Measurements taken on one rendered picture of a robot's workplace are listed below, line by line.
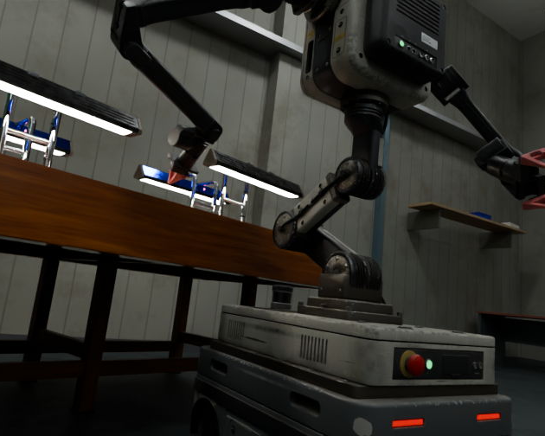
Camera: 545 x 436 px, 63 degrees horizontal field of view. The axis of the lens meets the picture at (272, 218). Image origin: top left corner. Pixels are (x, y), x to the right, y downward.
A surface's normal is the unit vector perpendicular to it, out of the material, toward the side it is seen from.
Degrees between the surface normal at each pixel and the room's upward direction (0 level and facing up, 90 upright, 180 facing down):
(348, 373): 90
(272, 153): 90
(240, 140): 90
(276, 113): 90
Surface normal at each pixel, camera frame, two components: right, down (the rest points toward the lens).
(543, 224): -0.83, -0.18
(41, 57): 0.54, -0.09
